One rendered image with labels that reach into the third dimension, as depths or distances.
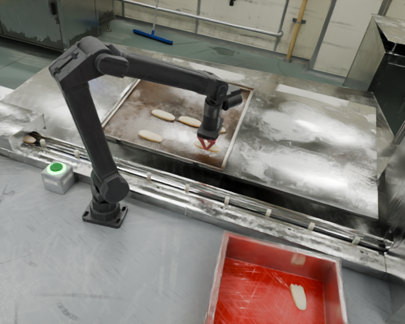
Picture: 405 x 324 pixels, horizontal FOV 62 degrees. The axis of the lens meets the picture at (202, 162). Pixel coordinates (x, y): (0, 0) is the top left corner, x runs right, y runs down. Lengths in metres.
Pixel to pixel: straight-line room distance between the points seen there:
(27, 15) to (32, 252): 3.19
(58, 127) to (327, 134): 1.09
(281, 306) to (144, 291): 0.36
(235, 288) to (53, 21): 3.29
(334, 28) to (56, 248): 3.85
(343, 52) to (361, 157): 3.11
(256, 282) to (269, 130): 0.62
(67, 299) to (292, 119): 1.03
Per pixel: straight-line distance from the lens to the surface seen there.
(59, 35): 3.83
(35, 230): 1.10
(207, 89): 0.97
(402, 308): 1.03
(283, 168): 1.23
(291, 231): 1.09
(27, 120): 1.37
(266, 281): 1.00
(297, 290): 1.01
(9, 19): 4.18
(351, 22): 4.33
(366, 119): 1.58
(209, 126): 1.08
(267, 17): 4.66
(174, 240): 1.03
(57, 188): 1.17
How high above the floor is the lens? 1.65
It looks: 39 degrees down
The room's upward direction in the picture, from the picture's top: 9 degrees clockwise
